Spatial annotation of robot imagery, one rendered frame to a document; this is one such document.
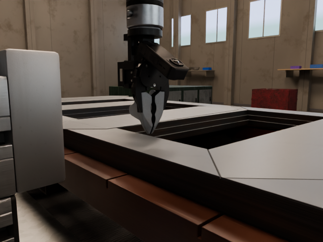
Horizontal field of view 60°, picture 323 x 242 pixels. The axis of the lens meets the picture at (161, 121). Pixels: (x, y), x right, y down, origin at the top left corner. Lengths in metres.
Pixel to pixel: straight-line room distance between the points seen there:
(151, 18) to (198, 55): 11.33
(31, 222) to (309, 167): 0.53
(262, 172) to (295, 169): 0.05
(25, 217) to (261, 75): 9.96
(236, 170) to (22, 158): 0.24
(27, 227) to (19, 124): 0.48
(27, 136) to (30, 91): 0.03
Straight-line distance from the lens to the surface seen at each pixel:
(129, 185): 0.41
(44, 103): 0.20
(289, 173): 0.37
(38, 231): 0.64
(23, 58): 0.19
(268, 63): 10.29
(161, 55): 0.53
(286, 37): 10.14
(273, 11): 10.46
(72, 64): 12.50
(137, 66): 0.55
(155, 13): 0.58
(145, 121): 0.57
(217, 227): 0.31
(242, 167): 0.37
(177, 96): 6.23
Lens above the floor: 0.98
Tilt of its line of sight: 9 degrees down
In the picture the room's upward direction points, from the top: straight up
